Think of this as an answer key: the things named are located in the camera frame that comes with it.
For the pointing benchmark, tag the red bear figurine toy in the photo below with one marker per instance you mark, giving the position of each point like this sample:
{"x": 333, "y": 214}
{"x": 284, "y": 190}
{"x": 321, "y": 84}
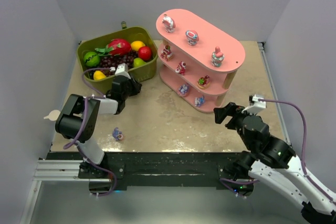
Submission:
{"x": 166, "y": 53}

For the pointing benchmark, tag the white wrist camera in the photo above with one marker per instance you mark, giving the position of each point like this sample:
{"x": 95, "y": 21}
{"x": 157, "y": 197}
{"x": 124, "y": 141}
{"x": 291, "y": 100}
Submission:
{"x": 256, "y": 105}
{"x": 120, "y": 70}

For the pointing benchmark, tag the red apple toy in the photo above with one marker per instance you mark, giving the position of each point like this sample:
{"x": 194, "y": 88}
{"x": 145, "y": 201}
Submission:
{"x": 145, "y": 53}

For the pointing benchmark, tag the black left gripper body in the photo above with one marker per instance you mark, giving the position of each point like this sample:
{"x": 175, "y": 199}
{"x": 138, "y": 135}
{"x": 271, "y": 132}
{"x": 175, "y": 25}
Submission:
{"x": 130, "y": 85}

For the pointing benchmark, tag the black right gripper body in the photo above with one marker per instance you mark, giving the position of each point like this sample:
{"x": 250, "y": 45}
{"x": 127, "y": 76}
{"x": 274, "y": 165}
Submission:
{"x": 232, "y": 115}

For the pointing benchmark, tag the red dragon fruit toy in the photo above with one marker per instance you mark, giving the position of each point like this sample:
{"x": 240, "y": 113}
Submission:
{"x": 116, "y": 47}

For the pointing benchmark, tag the green soap pump bottle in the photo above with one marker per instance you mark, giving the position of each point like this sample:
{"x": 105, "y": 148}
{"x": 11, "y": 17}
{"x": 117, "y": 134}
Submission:
{"x": 53, "y": 115}

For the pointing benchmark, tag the green lime toy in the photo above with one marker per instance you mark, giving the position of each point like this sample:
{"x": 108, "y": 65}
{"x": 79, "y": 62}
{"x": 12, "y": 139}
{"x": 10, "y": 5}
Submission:
{"x": 91, "y": 59}

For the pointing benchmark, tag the red white figurine toy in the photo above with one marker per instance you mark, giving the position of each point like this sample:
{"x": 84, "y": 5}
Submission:
{"x": 181, "y": 68}

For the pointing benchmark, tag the olive green plastic basket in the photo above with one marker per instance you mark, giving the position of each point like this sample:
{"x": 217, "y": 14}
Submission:
{"x": 131, "y": 34}

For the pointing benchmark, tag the purple bunny pink disc toy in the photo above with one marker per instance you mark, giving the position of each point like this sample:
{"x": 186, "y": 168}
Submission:
{"x": 184, "y": 90}

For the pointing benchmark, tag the purple grape bunch toy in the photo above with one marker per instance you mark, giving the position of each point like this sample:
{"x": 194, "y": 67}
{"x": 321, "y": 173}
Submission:
{"x": 114, "y": 61}

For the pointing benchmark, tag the pink oval figurine toy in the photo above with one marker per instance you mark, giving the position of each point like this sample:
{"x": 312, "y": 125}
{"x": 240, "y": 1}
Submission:
{"x": 192, "y": 37}

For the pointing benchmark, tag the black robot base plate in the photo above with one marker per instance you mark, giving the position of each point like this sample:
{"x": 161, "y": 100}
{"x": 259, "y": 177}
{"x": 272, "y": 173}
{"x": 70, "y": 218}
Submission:
{"x": 161, "y": 169}

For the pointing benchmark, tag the aluminium frame rail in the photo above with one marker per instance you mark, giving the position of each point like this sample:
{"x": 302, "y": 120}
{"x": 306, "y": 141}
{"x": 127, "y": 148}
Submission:
{"x": 155, "y": 121}

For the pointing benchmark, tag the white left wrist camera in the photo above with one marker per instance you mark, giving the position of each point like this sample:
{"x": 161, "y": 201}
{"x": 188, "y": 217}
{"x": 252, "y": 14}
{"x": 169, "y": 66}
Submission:
{"x": 120, "y": 70}

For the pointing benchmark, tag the pink hat figurine toy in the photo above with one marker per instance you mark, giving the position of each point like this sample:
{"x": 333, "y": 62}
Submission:
{"x": 217, "y": 57}

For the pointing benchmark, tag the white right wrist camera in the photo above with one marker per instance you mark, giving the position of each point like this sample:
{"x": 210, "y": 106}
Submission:
{"x": 256, "y": 105}

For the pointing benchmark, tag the pink white figurine toy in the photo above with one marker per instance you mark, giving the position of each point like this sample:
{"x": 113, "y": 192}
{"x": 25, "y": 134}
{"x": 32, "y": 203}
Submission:
{"x": 168, "y": 23}

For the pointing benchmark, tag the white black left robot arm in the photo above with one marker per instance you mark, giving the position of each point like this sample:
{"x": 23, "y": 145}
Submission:
{"x": 77, "y": 119}

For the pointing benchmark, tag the pink egg strawberry toy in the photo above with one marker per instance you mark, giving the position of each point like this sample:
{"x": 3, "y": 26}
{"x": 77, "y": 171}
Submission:
{"x": 204, "y": 82}

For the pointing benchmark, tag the green glass bottle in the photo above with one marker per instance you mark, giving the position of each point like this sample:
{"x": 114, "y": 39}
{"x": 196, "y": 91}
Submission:
{"x": 123, "y": 25}

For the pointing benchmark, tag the blue purple bunny toy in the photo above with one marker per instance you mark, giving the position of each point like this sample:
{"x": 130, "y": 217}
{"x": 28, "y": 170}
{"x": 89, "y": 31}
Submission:
{"x": 199, "y": 101}

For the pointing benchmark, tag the green pear toy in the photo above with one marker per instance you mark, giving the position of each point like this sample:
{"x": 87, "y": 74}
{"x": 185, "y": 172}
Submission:
{"x": 138, "y": 62}

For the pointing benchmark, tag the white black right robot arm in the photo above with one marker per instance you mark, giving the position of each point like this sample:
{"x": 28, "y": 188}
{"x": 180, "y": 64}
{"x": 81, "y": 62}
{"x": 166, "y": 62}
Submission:
{"x": 274, "y": 162}

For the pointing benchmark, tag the yellow lemon toy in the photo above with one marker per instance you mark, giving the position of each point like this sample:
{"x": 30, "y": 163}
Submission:
{"x": 98, "y": 75}

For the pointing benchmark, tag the purple elephant figurine toy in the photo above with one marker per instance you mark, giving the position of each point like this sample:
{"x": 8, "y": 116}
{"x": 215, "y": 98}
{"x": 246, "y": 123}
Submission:
{"x": 117, "y": 134}

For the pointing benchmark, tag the pink three-tier shelf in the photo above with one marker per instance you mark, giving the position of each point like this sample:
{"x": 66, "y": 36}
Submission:
{"x": 198, "y": 58}

